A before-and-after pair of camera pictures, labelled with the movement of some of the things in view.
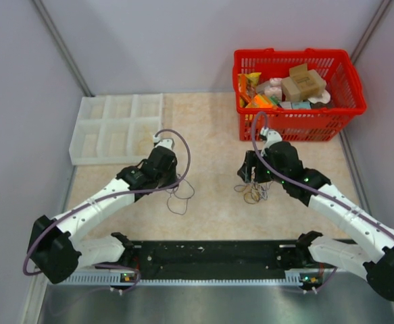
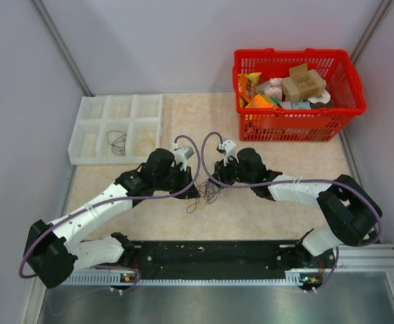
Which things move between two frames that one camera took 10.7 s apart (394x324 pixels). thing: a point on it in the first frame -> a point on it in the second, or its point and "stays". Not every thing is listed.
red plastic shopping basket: x=347 y=99 stays
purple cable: x=178 y=201 -> x=117 y=140
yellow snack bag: x=247 y=84 stays
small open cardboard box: x=299 y=73 stays
